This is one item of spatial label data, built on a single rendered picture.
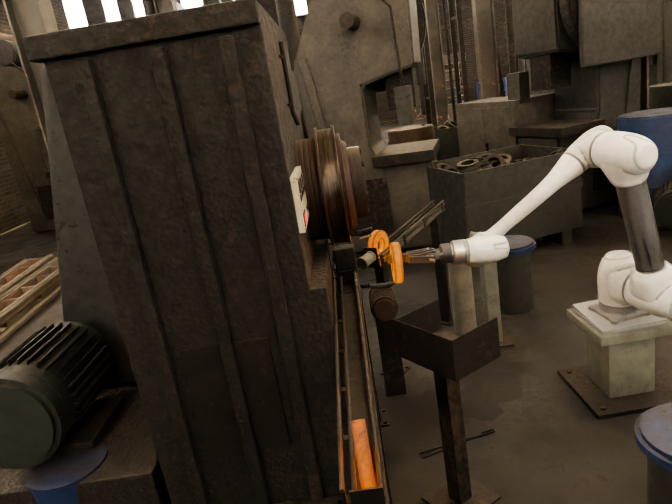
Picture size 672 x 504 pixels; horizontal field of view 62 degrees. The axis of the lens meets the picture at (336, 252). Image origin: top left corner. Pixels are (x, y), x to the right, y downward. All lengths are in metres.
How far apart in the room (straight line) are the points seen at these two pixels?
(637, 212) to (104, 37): 1.84
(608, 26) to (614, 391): 3.49
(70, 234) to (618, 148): 2.27
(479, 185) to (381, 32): 1.48
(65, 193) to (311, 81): 2.72
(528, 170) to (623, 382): 2.22
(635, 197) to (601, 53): 3.28
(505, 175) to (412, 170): 0.84
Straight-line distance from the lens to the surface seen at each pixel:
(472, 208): 4.33
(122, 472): 2.37
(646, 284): 2.40
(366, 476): 1.29
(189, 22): 1.73
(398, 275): 2.03
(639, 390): 2.80
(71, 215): 2.77
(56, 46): 1.86
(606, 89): 5.86
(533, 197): 2.23
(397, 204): 4.93
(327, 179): 1.99
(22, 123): 10.10
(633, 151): 2.12
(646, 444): 1.83
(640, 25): 5.72
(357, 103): 4.86
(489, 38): 11.08
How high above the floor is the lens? 1.47
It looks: 16 degrees down
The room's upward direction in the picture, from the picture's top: 9 degrees counter-clockwise
